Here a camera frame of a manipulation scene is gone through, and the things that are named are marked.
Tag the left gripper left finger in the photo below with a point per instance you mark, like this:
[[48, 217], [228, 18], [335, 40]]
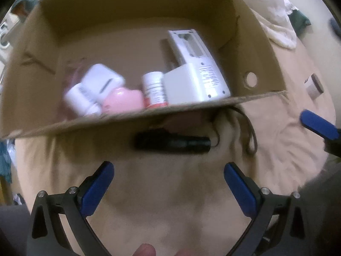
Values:
[[46, 234]]

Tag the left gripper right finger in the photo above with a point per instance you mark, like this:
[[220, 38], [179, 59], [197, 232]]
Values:
[[278, 223]]

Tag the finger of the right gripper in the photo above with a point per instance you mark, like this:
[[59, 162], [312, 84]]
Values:
[[324, 129]]

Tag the translucent pink beaded wand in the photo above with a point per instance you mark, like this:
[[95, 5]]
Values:
[[74, 71]]

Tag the white power adapter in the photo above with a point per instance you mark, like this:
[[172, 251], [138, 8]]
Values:
[[183, 86]]

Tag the person's left hand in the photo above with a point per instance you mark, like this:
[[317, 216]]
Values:
[[146, 249]]

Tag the dark green cloth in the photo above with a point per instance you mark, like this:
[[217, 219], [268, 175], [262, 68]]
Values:
[[299, 21]]

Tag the tan bed sheet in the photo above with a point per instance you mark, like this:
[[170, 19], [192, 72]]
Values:
[[178, 202]]

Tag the white lotion bottle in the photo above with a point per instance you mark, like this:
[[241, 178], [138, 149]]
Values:
[[87, 96]]

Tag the black cylindrical flashlight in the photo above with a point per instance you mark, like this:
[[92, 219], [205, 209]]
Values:
[[162, 140]]

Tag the white remote control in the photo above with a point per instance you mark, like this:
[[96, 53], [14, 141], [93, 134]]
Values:
[[189, 48]]

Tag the pink heart-shaped case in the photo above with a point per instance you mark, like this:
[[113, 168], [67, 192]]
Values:
[[122, 100]]

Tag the small white pill bottle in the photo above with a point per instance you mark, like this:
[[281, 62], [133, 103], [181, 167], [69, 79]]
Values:
[[154, 94]]

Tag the brown cardboard box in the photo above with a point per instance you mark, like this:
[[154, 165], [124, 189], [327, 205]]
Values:
[[128, 36]]

